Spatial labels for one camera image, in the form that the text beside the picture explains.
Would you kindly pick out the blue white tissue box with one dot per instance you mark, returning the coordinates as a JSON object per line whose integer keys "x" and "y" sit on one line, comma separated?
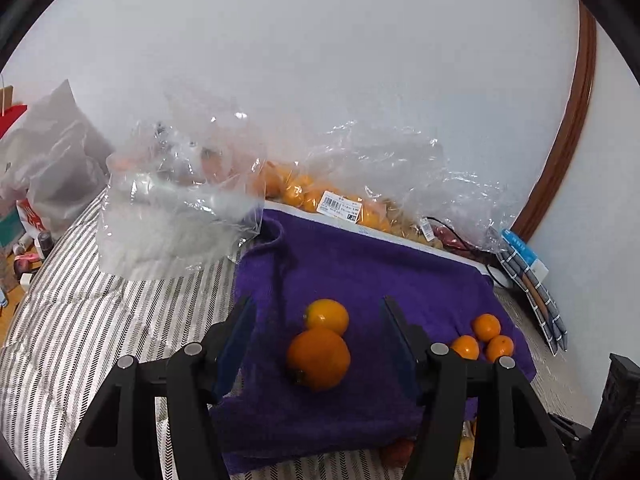
{"x": 522, "y": 249}

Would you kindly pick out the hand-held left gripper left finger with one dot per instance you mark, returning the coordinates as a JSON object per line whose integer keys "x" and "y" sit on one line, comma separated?
{"x": 235, "y": 350}

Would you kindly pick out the crumpled clear plastic bag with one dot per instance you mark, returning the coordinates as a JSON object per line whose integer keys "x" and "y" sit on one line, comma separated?
{"x": 487, "y": 210}

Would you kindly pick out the red white packet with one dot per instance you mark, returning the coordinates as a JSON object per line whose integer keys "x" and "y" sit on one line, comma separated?
{"x": 31, "y": 217}

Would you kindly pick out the small red fruit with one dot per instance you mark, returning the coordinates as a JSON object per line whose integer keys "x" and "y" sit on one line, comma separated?
{"x": 397, "y": 452}

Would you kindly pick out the brown wooden door frame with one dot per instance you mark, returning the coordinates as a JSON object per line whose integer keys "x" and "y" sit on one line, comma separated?
{"x": 570, "y": 125}

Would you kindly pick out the white plastic bag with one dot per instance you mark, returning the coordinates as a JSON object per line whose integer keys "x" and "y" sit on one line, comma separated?
{"x": 55, "y": 160}

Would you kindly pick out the small yellow-green fruit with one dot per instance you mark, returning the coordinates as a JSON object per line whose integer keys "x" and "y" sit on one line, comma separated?
{"x": 465, "y": 447}

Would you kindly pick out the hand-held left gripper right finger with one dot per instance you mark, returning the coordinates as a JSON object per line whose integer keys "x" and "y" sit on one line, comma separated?
{"x": 400, "y": 350}

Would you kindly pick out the small orange tangerine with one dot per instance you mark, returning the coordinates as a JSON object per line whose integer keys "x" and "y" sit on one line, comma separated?
{"x": 500, "y": 348}
{"x": 465, "y": 346}
{"x": 486, "y": 326}

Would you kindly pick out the empty clear plastic bag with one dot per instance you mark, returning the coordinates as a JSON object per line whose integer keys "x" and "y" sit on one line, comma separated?
{"x": 180, "y": 195}

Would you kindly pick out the small dark jar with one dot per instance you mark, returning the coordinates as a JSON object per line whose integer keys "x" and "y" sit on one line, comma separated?
{"x": 45, "y": 242}

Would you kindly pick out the clear bag of oranges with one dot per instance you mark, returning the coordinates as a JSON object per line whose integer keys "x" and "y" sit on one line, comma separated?
{"x": 320, "y": 192}

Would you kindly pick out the clear bag of brown fruit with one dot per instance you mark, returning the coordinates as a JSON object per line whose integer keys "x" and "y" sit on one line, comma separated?
{"x": 420, "y": 175}

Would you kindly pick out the striped quilt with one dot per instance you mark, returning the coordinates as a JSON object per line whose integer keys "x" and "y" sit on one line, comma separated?
{"x": 100, "y": 310}

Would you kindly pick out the red paper bag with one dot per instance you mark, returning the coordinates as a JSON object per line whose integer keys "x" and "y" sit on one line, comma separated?
{"x": 10, "y": 115}

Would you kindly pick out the orange persimmon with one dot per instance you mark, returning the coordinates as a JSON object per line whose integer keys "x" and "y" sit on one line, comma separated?
{"x": 327, "y": 316}
{"x": 318, "y": 362}

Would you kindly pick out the purple towel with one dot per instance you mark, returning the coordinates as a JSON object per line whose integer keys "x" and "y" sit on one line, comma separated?
{"x": 350, "y": 270}

